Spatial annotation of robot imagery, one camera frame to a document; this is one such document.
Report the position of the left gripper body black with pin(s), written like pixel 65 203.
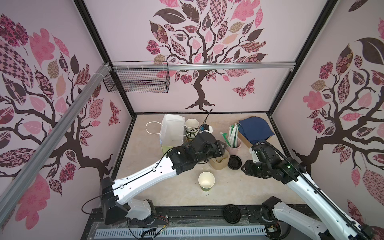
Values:
pixel 215 151

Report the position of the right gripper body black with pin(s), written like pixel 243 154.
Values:
pixel 256 168

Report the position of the green paper cup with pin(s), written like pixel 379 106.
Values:
pixel 206 181

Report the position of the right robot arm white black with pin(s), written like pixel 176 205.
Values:
pixel 332 223

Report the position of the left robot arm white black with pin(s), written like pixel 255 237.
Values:
pixel 118 196

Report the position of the black coffee lid stack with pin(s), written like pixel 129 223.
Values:
pixel 235 162

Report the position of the brown pulp cup carrier stack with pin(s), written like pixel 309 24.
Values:
pixel 220 163

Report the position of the green wrapped straw leaning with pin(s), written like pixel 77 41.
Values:
pixel 225 136

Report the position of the stack of paper cups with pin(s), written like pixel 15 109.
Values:
pixel 192 128

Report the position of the pink bucket straw holder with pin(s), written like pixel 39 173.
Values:
pixel 235 149

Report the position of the cardboard box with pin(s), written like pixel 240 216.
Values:
pixel 247 143

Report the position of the dark blue napkins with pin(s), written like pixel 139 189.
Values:
pixel 255 129

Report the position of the paper gift bag with handles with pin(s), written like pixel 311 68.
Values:
pixel 172 131

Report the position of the white slotted cable duct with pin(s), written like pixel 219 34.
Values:
pixel 179 232

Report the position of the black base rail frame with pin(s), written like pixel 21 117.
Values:
pixel 199 216

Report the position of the black wire basket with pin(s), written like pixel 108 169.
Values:
pixel 138 77

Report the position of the aluminium rail left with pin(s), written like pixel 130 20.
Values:
pixel 24 178

